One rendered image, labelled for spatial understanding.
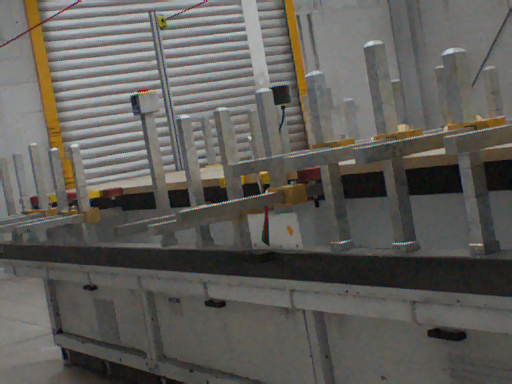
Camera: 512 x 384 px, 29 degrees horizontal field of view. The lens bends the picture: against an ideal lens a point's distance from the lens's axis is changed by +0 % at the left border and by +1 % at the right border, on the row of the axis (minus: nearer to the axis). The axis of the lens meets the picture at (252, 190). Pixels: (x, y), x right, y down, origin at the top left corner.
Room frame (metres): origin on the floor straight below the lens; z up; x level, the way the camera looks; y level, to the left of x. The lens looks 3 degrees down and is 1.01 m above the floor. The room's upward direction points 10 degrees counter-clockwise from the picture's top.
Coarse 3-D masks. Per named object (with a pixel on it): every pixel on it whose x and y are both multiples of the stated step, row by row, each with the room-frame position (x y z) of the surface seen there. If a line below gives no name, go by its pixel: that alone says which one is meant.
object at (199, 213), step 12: (276, 192) 2.60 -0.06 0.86; (312, 192) 2.65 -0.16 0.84; (216, 204) 2.51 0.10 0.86; (228, 204) 2.52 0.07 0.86; (240, 204) 2.54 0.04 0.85; (252, 204) 2.56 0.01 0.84; (264, 204) 2.58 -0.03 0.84; (180, 216) 2.46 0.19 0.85; (192, 216) 2.47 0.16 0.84; (204, 216) 2.49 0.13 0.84; (216, 216) 2.50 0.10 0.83
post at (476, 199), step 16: (448, 64) 2.01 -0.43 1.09; (464, 64) 2.01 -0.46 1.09; (448, 80) 2.02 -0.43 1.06; (464, 80) 2.00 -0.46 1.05; (448, 96) 2.02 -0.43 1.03; (464, 96) 2.00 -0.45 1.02; (464, 112) 2.00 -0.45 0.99; (464, 160) 2.01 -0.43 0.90; (480, 160) 2.01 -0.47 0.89; (464, 176) 2.01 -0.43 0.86; (480, 176) 2.00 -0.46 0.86; (464, 192) 2.02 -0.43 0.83; (480, 192) 2.00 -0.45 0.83; (480, 208) 2.00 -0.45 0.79; (480, 224) 1.99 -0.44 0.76; (480, 240) 2.00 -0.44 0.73
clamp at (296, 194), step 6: (282, 186) 2.64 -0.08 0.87; (288, 186) 2.59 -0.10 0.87; (294, 186) 2.59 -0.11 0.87; (300, 186) 2.59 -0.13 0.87; (288, 192) 2.59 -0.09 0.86; (294, 192) 2.58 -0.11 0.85; (300, 192) 2.59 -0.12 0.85; (288, 198) 2.59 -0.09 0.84; (294, 198) 2.58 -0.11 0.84; (300, 198) 2.59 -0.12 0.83; (306, 198) 2.60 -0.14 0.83; (276, 204) 2.65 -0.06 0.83; (282, 204) 2.62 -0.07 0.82; (288, 204) 2.59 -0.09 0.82; (294, 204) 2.58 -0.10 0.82
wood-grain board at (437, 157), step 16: (352, 160) 2.82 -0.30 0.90; (416, 160) 2.40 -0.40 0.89; (432, 160) 2.35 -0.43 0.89; (448, 160) 2.30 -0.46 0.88; (496, 160) 2.17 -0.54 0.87; (144, 176) 5.54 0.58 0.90; (176, 176) 4.36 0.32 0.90; (208, 176) 3.61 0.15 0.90; (256, 176) 3.07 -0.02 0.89; (288, 176) 2.91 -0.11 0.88; (128, 192) 3.95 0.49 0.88
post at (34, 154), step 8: (32, 144) 4.39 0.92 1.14; (32, 152) 4.38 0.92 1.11; (32, 160) 4.38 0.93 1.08; (40, 160) 4.39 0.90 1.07; (32, 168) 4.40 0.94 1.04; (40, 168) 4.39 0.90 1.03; (40, 176) 4.39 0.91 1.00; (40, 184) 4.39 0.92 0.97; (40, 192) 4.38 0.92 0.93; (40, 200) 4.38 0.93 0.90; (40, 208) 4.39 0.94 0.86; (48, 232) 4.38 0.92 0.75
